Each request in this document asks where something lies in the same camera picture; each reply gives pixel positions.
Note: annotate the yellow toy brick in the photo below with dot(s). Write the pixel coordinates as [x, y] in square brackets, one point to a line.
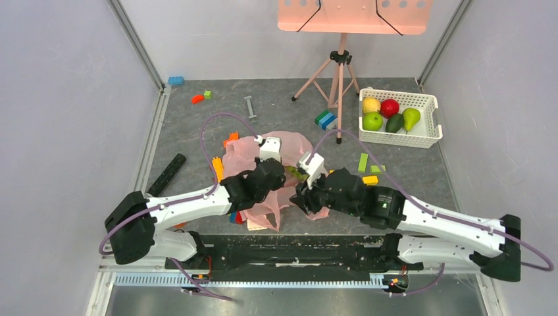
[371, 180]

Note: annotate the dark green fake avocado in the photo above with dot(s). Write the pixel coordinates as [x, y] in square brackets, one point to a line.
[394, 124]

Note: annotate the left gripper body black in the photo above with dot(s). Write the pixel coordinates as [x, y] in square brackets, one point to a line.
[262, 196]

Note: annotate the grey toy bar piece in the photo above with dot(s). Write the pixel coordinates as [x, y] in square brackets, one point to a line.
[251, 115]

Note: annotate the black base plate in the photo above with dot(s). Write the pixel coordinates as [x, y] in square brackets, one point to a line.
[298, 258]

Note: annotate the red arch toy brick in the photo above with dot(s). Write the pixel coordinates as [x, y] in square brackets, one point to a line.
[197, 99]

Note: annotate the multicolour stacked brick block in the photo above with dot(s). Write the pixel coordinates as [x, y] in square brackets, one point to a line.
[236, 218]

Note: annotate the pink music stand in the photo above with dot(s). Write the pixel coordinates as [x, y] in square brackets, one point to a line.
[403, 18]

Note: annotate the pink plastic bag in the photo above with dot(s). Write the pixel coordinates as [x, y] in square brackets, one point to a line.
[240, 156]

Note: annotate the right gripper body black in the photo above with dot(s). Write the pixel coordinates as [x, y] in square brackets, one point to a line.
[308, 198]

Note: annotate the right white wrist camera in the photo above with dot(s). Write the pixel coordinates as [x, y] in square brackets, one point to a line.
[313, 167]

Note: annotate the white plastic basket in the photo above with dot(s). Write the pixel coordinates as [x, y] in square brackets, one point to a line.
[425, 133]

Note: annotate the green fake fruit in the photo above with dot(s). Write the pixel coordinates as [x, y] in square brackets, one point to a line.
[294, 171]

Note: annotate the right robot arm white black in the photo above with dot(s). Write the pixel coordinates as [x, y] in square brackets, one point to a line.
[491, 244]

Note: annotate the blue toy brick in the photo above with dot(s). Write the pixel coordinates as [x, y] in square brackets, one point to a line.
[176, 80]

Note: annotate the green blue grey brick stack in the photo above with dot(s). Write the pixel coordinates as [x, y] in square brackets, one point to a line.
[326, 121]

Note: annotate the orange curved toy piece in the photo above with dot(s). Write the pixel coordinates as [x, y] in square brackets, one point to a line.
[232, 137]

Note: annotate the red fake apple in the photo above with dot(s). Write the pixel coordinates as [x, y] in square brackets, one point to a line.
[389, 107]

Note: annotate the green fake apple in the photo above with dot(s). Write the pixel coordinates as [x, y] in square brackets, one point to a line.
[372, 121]

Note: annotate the yellow fake lemon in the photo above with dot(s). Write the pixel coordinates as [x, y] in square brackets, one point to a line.
[370, 105]

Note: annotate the green fake pear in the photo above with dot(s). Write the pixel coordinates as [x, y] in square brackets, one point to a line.
[411, 116]

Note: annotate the long light green brick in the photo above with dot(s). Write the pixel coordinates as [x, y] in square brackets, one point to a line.
[362, 165]

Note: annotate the cream white toy brick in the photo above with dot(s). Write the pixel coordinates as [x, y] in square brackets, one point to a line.
[251, 226]

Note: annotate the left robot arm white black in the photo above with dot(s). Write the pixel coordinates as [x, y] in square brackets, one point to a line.
[140, 227]

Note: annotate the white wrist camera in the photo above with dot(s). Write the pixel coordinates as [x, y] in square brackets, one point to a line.
[269, 148]
[313, 167]

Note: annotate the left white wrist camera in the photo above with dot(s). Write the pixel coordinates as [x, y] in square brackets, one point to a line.
[269, 148]

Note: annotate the yellow orange toy car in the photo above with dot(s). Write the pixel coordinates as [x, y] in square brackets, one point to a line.
[219, 168]

